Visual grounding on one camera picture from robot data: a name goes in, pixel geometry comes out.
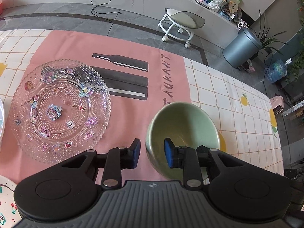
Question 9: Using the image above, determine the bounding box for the small white sticker dish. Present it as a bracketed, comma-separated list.
[0, 99, 6, 142]

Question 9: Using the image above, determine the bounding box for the white rolling stool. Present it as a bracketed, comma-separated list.
[158, 8, 206, 48]

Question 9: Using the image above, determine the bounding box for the green potted plant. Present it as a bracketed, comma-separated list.
[250, 10, 288, 54]

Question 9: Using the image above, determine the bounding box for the green ceramic bowl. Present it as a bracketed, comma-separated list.
[145, 102, 221, 180]

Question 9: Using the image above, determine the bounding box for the black power cable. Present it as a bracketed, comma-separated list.
[88, 0, 123, 23]

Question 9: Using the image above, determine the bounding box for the pink space heater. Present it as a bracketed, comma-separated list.
[270, 96, 284, 115]

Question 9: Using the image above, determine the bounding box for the blue water jug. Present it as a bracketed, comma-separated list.
[265, 58, 293, 84]

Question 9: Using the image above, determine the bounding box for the fruit painted ceramic plate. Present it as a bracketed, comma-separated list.
[0, 176, 21, 227]

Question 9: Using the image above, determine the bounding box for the checked lemon tablecloth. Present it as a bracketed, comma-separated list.
[1, 29, 283, 174]

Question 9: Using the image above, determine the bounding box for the grey trash bin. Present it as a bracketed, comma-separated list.
[223, 28, 262, 68]

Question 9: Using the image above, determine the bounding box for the pink table runner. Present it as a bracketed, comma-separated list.
[0, 29, 193, 185]

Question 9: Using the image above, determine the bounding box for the clear glass sticker plate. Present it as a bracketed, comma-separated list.
[9, 59, 111, 164]

